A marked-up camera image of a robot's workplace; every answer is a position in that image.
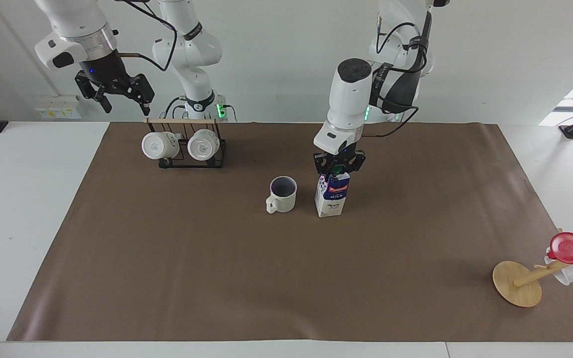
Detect wooden mug tree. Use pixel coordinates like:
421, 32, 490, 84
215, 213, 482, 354
492, 228, 573, 308

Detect black wire mug rack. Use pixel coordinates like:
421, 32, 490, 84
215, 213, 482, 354
143, 117, 228, 169

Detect black cable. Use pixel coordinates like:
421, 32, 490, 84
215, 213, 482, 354
365, 105, 420, 139
375, 21, 420, 55
112, 0, 179, 72

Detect white and blue milk carton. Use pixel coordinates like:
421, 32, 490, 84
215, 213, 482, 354
314, 170, 351, 219

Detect white wall socket box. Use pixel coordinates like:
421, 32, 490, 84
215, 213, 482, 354
35, 95, 83, 120

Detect white mug with dark inside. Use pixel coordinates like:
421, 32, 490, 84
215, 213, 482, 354
266, 176, 298, 215

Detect white plastic cup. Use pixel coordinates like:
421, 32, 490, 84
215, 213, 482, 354
544, 253, 573, 286

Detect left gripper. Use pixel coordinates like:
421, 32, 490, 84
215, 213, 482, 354
314, 144, 367, 175

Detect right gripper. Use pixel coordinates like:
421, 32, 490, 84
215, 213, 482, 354
75, 51, 156, 118

